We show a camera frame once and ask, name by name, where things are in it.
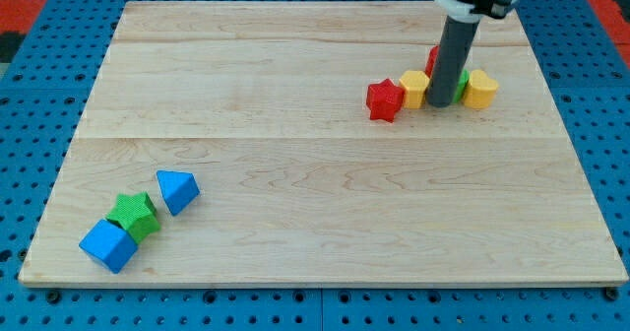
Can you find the light wooden board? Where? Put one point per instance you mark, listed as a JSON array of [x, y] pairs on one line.
[[264, 103]]

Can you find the green star block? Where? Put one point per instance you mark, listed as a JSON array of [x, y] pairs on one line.
[[135, 214]]

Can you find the green circle block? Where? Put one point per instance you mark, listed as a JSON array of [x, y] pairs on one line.
[[463, 80]]

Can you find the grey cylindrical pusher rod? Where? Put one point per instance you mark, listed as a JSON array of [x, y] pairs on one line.
[[454, 48]]

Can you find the blue cube block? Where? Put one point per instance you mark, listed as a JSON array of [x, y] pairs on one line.
[[109, 246]]

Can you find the yellow pentagon block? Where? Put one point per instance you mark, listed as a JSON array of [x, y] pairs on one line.
[[414, 84]]

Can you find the red star block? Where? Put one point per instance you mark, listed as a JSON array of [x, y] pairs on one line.
[[384, 100]]

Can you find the yellow heart block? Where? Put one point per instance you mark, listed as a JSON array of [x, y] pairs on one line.
[[480, 90]]

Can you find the red circle block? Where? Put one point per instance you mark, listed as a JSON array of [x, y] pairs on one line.
[[431, 59]]

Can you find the blue triangle block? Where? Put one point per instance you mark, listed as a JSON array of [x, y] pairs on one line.
[[178, 189]]

